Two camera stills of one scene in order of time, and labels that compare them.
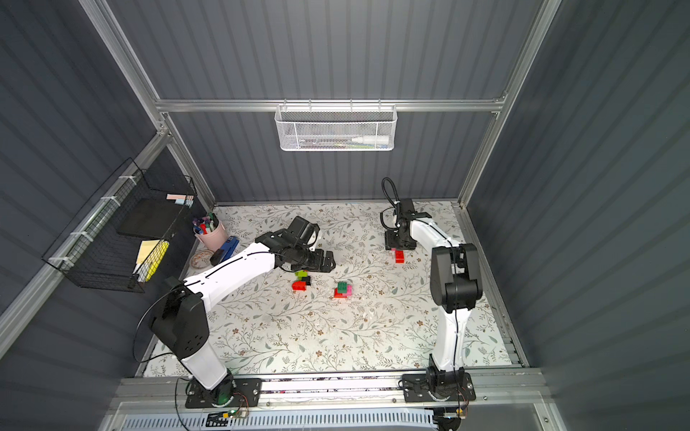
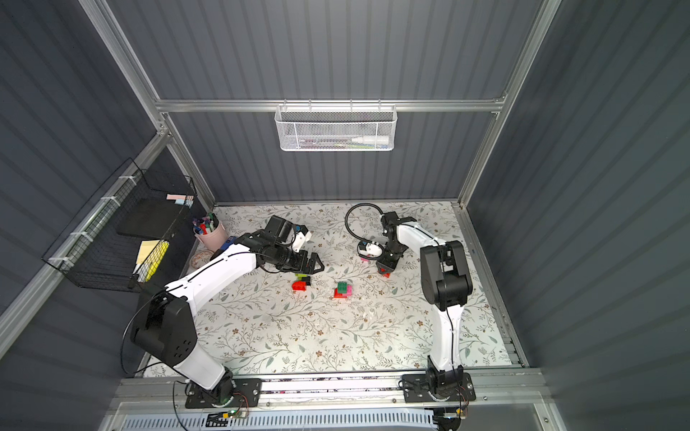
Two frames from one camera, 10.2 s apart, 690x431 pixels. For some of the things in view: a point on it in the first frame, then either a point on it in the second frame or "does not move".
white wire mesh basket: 336,127 does not move
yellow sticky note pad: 150,258 does not move
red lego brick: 299,285 does not move
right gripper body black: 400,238 to 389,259
